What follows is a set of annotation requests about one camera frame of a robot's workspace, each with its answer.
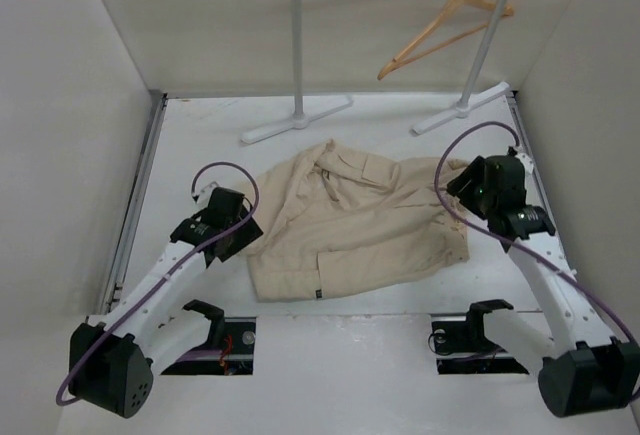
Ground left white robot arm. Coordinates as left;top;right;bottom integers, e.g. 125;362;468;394
56;187;262;419

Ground white clothes rack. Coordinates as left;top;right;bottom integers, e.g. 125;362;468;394
239;0;526;146

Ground wooden clothes hanger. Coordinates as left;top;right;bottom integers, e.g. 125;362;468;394
375;0;516;81

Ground beige trousers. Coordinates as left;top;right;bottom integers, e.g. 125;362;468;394
243;140;469;302

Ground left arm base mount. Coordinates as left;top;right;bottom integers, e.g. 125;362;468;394
162;317;257;376

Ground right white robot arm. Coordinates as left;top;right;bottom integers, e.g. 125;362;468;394
446;150;639;417

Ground right aluminium rail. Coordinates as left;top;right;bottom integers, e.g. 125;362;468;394
504;91;578;279

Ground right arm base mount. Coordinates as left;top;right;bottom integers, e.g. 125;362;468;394
428;316;529;375

